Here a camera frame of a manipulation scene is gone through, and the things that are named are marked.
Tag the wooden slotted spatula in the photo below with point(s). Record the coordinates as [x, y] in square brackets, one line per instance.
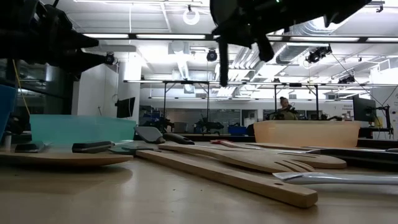
[326, 161]

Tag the orange translucent plastic bin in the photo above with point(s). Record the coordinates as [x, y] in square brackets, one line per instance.
[308, 133]

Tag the person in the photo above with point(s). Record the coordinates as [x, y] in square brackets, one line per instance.
[284, 113]

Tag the white bottle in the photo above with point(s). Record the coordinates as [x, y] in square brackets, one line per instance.
[7, 141]

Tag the black metal table frame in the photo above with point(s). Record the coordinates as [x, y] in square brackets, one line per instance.
[205, 137]

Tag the wooden turner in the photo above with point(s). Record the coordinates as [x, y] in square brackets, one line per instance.
[236, 144]

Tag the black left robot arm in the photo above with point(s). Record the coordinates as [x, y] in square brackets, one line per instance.
[15, 31]

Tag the wooden forked spatula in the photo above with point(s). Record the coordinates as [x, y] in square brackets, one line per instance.
[248, 161]

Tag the black wall monitor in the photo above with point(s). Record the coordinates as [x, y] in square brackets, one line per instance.
[126, 107]

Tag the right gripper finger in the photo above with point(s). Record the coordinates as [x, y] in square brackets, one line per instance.
[266, 46]
[224, 62]

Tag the green translucent plastic bin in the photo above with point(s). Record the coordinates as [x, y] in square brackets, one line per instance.
[81, 129]

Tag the dark blue plastic bin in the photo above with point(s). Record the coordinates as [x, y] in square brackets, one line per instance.
[6, 109]

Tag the black desk monitor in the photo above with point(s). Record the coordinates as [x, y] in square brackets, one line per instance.
[363, 109]

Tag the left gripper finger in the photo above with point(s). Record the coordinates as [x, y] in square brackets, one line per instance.
[85, 60]
[82, 40]

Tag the background black robot arm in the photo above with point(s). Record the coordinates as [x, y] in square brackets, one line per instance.
[208, 126]
[161, 124]

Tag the wooden spoon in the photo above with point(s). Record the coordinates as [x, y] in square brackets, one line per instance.
[62, 159]

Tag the black ceiling camera cluster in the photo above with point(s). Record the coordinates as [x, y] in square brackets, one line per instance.
[346, 80]
[317, 55]

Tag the overhead LED light bar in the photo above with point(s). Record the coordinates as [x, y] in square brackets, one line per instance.
[171, 36]

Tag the background blue bin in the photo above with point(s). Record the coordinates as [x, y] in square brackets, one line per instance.
[237, 130]

